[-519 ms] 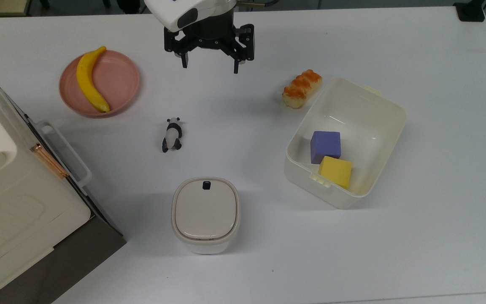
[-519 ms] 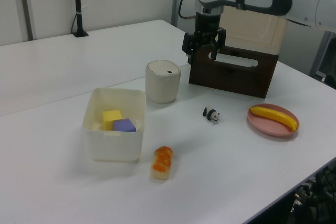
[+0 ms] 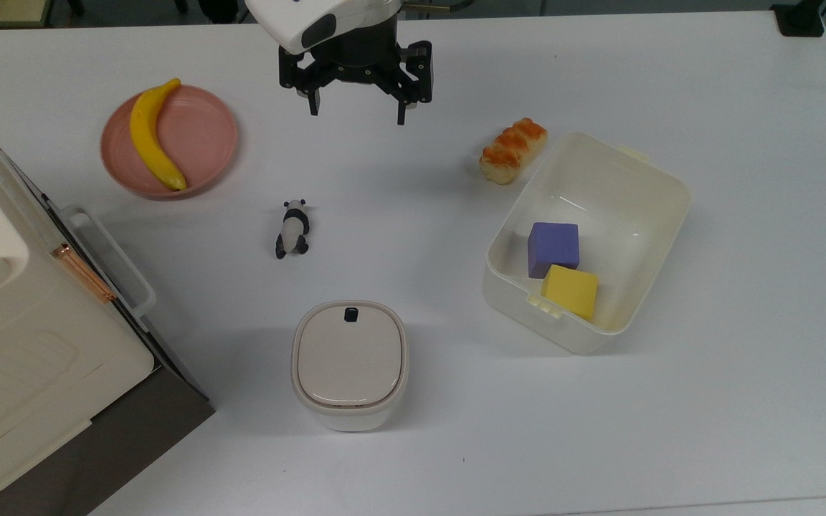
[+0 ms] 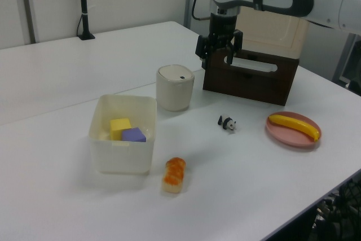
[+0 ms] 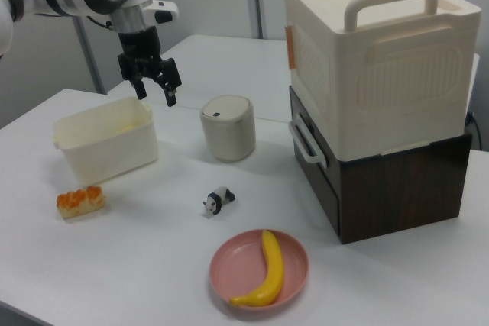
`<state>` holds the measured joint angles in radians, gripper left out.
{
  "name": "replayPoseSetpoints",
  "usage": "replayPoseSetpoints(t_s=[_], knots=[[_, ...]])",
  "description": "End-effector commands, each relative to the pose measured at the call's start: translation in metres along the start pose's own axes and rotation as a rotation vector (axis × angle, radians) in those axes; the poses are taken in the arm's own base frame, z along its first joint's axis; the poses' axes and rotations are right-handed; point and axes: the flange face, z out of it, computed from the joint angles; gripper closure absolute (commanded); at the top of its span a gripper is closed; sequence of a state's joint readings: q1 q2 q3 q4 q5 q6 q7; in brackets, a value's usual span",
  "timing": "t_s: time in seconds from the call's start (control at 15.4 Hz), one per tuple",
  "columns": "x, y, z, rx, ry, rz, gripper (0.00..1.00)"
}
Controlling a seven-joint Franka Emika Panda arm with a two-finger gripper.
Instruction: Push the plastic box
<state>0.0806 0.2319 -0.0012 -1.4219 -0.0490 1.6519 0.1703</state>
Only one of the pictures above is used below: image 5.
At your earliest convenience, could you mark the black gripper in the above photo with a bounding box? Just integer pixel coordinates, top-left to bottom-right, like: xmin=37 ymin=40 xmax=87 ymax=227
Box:
xmin=116 ymin=26 xmax=182 ymax=108

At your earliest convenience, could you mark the cream plastic box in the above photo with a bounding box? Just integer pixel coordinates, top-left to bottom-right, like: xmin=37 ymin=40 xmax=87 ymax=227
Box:
xmin=51 ymin=97 xmax=160 ymax=185

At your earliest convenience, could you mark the small beige trash can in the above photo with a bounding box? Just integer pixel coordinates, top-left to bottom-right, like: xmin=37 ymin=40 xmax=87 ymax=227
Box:
xmin=199 ymin=93 xmax=257 ymax=163

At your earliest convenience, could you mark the toy panda figure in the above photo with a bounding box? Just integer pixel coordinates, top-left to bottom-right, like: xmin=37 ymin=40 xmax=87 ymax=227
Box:
xmin=202 ymin=186 xmax=237 ymax=217

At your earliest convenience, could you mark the toy bread with orange topping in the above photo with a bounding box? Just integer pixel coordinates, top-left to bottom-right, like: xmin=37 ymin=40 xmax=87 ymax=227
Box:
xmin=56 ymin=184 xmax=107 ymax=221

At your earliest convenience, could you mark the pink plate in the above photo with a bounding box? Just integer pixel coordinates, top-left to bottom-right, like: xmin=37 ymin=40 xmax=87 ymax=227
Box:
xmin=209 ymin=228 xmax=309 ymax=299

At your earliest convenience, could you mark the yellow toy banana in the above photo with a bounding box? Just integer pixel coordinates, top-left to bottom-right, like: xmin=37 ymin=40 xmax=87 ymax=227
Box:
xmin=228 ymin=229 xmax=284 ymax=297

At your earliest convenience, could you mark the dark wooden drawer unit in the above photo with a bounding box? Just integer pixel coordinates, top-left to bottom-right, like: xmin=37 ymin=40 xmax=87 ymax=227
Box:
xmin=288 ymin=85 xmax=471 ymax=246

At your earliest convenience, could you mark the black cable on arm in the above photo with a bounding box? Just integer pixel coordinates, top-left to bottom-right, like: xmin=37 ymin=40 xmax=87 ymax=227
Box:
xmin=86 ymin=15 xmax=115 ymax=32

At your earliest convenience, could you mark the cream plastic cabinet with handles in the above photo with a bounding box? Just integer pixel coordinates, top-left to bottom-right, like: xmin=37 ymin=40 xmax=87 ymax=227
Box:
xmin=283 ymin=0 xmax=481 ymax=165

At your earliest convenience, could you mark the black cable behind cabinet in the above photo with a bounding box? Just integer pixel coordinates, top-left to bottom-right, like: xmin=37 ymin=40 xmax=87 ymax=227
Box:
xmin=464 ymin=111 xmax=481 ymax=151

